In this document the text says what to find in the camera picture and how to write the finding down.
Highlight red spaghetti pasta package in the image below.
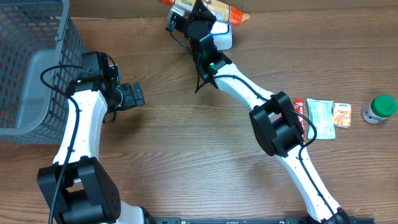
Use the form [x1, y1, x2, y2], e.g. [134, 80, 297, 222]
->
[158, 0, 250, 25]

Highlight red stick sachet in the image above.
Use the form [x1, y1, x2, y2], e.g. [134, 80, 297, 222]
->
[294, 98, 305, 130]

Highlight teal snack packet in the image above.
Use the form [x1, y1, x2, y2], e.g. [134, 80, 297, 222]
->
[307, 98, 336, 139]

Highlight orange tissue pack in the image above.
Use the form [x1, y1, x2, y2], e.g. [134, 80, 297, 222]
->
[332, 103, 351, 128]

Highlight green lid jar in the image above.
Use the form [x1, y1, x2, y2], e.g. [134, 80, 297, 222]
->
[362, 95, 397, 124]

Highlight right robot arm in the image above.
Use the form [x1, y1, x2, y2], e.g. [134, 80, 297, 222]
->
[167, 1, 350, 223]

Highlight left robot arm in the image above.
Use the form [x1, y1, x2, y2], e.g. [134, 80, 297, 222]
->
[37, 51, 154, 224]

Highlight white barcode scanner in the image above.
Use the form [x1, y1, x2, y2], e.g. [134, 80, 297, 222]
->
[211, 21, 233, 50]

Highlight grey plastic mesh basket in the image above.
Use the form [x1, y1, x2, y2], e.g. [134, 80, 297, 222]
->
[1, 0, 87, 144]

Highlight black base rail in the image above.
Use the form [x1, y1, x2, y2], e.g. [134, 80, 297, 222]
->
[149, 216, 374, 224]

